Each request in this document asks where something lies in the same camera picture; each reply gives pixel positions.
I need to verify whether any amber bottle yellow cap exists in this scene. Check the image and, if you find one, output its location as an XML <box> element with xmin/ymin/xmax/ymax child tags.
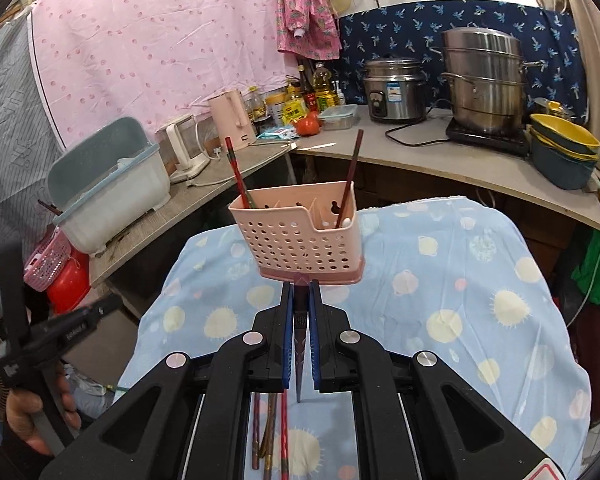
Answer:
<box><xmin>243</xmin><ymin>86</ymin><xmax>266</xmax><ymax>133</ymax></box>

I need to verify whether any steel rice cooker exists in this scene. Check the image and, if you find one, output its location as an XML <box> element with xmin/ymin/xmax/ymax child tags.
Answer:
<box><xmin>364</xmin><ymin>56</ymin><xmax>427</xmax><ymax>123</ymax></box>

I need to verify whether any black power cable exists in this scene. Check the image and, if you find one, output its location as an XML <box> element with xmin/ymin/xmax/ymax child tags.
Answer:
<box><xmin>385</xmin><ymin>107</ymin><xmax>453</xmax><ymax>148</ymax></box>

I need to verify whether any blue printed tablecloth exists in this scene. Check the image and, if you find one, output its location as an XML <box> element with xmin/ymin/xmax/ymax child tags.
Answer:
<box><xmin>112</xmin><ymin>195</ymin><xmax>593</xmax><ymax>480</ymax></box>

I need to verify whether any blue bowl yellow inside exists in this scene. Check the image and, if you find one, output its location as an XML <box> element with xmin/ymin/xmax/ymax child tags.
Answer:
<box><xmin>530</xmin><ymin>140</ymin><xmax>598</xmax><ymax>191</ymax></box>
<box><xmin>530</xmin><ymin>113</ymin><xmax>600</xmax><ymax>153</ymax></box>
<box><xmin>530</xmin><ymin>132</ymin><xmax>600</xmax><ymax>161</ymax></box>

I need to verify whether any red chopstick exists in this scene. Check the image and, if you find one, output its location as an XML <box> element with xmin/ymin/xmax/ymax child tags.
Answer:
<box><xmin>224</xmin><ymin>136</ymin><xmax>255</xmax><ymax>209</ymax></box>
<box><xmin>279</xmin><ymin>392</ymin><xmax>289</xmax><ymax>480</ymax></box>

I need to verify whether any pink floral hanging garment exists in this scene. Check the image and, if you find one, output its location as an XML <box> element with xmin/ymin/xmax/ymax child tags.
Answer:
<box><xmin>265</xmin><ymin>0</ymin><xmax>342</xmax><ymax>58</ymax></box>

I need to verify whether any pink mesh basket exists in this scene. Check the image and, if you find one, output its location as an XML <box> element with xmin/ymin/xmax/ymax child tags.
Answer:
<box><xmin>22</xmin><ymin>232</ymin><xmax>73</xmax><ymax>293</ymax></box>

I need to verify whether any yellow cooking oil bottle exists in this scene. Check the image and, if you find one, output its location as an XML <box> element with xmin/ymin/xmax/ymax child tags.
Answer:
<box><xmin>312</xmin><ymin>62</ymin><xmax>333</xmax><ymax>111</ymax></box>

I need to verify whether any beige curtain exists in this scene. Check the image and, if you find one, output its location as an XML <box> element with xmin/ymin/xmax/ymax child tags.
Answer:
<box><xmin>522</xmin><ymin>0</ymin><xmax>600</xmax><ymax>161</ymax></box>

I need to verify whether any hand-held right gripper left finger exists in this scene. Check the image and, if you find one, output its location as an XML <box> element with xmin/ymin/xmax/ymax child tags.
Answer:
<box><xmin>39</xmin><ymin>281</ymin><xmax>296</xmax><ymax>480</ymax></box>

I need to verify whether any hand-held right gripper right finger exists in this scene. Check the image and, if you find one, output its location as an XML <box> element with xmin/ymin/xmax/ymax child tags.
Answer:
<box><xmin>306</xmin><ymin>280</ymin><xmax>573</xmax><ymax>480</ymax></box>

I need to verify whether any dark brown chopstick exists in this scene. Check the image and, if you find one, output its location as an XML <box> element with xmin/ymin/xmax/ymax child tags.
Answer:
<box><xmin>251</xmin><ymin>392</ymin><xmax>261</xmax><ymax>470</ymax></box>

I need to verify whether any pink perforated utensil holder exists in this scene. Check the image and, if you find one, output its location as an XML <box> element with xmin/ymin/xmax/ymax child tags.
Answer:
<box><xmin>228</xmin><ymin>194</ymin><xmax>366</xmax><ymax>283</ymax></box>

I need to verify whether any light blue dish drainer bin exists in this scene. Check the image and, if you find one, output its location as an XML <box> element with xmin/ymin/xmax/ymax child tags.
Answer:
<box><xmin>46</xmin><ymin>116</ymin><xmax>172</xmax><ymax>256</ymax></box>

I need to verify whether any pink dotted sheet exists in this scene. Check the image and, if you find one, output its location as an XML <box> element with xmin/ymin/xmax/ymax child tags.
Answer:
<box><xmin>27</xmin><ymin>0</ymin><xmax>301</xmax><ymax>146</ymax></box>

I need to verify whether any red tomato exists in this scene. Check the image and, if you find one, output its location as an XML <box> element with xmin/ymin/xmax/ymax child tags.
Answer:
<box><xmin>296</xmin><ymin>112</ymin><xmax>322</xmax><ymax>137</ymax></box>

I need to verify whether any red plastic basin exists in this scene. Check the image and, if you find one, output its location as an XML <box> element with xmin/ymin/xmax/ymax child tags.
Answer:
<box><xmin>45</xmin><ymin>250</ymin><xmax>91</xmax><ymax>316</ymax></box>

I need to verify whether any white kettle cord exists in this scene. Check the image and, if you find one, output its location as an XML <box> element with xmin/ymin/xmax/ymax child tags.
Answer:
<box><xmin>187</xmin><ymin>140</ymin><xmax>301</xmax><ymax>188</ymax></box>

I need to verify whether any black induction cooktop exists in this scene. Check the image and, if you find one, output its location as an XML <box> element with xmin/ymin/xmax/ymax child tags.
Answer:
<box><xmin>445</xmin><ymin>120</ymin><xmax>531</xmax><ymax>156</ymax></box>

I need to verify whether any white glass kettle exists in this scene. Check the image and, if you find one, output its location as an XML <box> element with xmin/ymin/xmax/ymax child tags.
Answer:
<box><xmin>166</xmin><ymin>114</ymin><xmax>211</xmax><ymax>184</ymax></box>

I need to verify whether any blue wet wipes packet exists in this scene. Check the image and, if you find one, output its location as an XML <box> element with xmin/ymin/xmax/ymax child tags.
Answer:
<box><xmin>256</xmin><ymin>126</ymin><xmax>298</xmax><ymax>141</ymax></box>

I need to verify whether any grey striped cloth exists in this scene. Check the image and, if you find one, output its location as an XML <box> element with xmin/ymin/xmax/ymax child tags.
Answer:
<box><xmin>0</xmin><ymin>10</ymin><xmax>63</xmax><ymax>311</ymax></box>

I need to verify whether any pink electric kettle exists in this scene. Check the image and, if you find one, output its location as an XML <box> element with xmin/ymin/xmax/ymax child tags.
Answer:
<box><xmin>208</xmin><ymin>89</ymin><xmax>257</xmax><ymax>148</ymax></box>

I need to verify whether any dark sauce bottle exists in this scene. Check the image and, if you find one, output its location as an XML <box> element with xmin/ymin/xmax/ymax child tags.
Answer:
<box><xmin>297</xmin><ymin>64</ymin><xmax>317</xmax><ymax>111</ymax></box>

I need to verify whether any clear food container blue lid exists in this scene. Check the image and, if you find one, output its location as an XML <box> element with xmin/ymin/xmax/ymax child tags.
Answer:
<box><xmin>318</xmin><ymin>104</ymin><xmax>359</xmax><ymax>131</ymax></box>

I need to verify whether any navy leaf-print cloth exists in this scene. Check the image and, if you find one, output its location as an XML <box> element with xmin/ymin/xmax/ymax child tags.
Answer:
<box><xmin>337</xmin><ymin>2</ymin><xmax>588</xmax><ymax>126</ymax></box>

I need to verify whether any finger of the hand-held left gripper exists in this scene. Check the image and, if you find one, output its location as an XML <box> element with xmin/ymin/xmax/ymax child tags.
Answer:
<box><xmin>0</xmin><ymin>243</ymin><xmax>30</xmax><ymax>357</ymax></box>
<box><xmin>26</xmin><ymin>294</ymin><xmax>124</xmax><ymax>363</ymax></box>

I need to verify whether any white gold tin can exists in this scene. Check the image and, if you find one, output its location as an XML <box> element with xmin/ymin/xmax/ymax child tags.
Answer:
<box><xmin>265</xmin><ymin>94</ymin><xmax>287</xmax><ymax>128</ymax></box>

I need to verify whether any steel steamer pot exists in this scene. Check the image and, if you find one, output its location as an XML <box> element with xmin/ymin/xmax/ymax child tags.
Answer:
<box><xmin>430</xmin><ymin>26</ymin><xmax>543</xmax><ymax>136</ymax></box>

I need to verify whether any green bag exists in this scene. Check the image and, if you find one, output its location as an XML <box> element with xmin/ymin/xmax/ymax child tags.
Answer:
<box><xmin>571</xmin><ymin>232</ymin><xmax>600</xmax><ymax>311</ymax></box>

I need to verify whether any person's left hand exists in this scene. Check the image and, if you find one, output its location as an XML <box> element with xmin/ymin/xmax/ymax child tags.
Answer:
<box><xmin>5</xmin><ymin>362</ymin><xmax>82</xmax><ymax>456</ymax></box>

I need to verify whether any grey wooden counter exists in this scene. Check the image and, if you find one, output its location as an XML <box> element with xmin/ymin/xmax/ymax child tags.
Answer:
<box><xmin>87</xmin><ymin>105</ymin><xmax>600</xmax><ymax>291</ymax></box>

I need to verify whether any yellow seasoning packet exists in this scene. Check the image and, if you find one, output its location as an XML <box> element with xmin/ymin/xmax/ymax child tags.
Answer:
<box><xmin>282</xmin><ymin>85</ymin><xmax>306</xmax><ymax>123</ymax></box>

